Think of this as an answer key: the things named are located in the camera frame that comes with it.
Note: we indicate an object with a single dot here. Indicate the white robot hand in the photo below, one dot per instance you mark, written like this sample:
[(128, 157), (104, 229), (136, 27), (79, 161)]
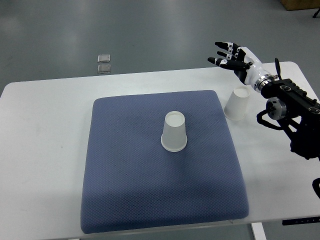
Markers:
[(246, 65)]

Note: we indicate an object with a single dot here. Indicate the white paper cup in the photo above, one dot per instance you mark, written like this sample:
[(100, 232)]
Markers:
[(174, 137), (236, 106)]

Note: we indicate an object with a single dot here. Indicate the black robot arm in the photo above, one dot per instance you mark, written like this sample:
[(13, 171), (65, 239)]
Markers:
[(288, 107)]

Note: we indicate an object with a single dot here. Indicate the cardboard box corner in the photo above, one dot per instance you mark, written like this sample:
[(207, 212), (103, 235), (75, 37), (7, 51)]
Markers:
[(295, 5)]

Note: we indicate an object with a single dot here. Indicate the upper metal floor plate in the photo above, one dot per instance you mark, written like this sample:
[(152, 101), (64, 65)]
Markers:
[(104, 58)]

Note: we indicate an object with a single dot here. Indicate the metal floor plate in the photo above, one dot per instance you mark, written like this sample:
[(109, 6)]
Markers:
[(104, 58), (104, 68)]

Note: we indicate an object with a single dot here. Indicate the lower metal floor plate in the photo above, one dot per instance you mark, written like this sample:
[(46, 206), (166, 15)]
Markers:
[(104, 68)]

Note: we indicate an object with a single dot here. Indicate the blue fabric cushion mat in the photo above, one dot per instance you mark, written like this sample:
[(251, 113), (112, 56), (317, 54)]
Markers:
[(132, 182)]

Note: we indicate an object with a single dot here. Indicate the white table leg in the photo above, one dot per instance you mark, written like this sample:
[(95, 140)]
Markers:
[(258, 231)]

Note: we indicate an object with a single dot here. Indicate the black table control panel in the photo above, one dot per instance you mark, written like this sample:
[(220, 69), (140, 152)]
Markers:
[(301, 221)]

